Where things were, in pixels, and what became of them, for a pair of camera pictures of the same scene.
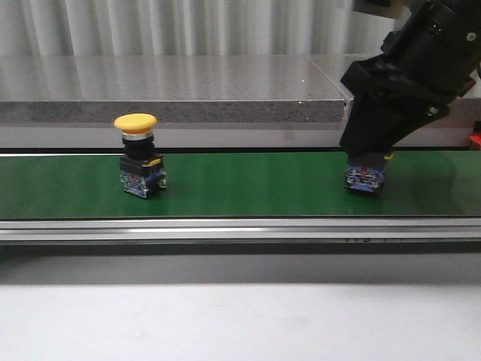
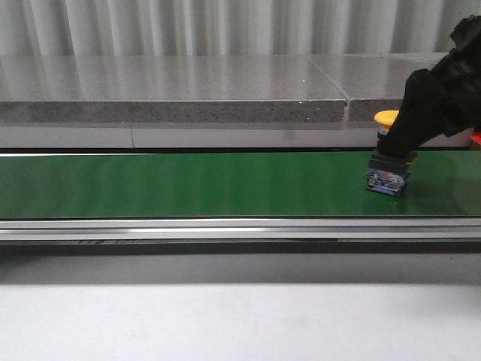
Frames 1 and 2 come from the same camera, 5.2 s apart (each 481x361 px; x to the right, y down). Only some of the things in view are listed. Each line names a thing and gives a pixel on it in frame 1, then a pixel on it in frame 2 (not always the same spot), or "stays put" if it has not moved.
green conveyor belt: (418, 183) stays put
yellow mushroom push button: (141, 165) to (388, 172)
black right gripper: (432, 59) to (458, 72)
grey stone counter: (199, 101) stays put
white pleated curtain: (195, 27) stays put
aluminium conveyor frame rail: (176, 237) stays put
